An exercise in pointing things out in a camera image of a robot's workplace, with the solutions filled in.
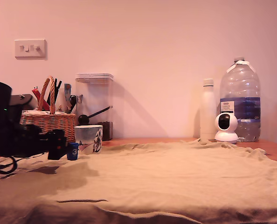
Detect white printed box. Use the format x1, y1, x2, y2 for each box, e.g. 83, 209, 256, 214
21, 110, 67, 115

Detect white metal bottle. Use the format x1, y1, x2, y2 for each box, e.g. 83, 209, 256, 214
200, 78, 217, 140

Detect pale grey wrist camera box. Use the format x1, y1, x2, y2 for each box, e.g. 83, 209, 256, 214
9, 94, 36, 110

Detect black kitchen tongs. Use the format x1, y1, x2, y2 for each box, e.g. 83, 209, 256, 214
46, 78, 62, 105

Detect beige cloth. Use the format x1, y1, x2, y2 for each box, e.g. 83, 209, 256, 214
0, 137, 277, 224

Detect red kitchen tool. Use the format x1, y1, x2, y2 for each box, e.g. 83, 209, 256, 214
31, 86, 50, 111

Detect blue coffee capsule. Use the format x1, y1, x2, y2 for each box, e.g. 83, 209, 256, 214
67, 142, 80, 161

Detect black handled utensil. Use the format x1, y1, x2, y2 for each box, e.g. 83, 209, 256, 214
68, 94, 83, 112

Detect blue handled kitchen tool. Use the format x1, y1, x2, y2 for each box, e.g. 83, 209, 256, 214
64, 83, 72, 102

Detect large clear water bottle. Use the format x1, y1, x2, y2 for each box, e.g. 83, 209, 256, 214
219, 56, 262, 142

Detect clear plastic storage container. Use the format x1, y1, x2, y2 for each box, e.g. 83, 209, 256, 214
75, 73, 114, 141

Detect white wall light switch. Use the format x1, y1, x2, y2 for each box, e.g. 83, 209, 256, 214
14, 39, 47, 60

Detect white cup with landscape print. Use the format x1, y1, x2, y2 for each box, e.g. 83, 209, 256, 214
74, 125, 104, 155

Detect wicker basket with handle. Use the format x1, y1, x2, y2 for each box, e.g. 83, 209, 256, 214
19, 75, 76, 142

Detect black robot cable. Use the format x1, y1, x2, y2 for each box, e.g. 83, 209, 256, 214
0, 151, 48, 175

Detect small white round camera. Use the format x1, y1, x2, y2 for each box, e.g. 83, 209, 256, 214
214, 113, 239, 144

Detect black coffee scoop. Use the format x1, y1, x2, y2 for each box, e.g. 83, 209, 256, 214
77, 105, 113, 126

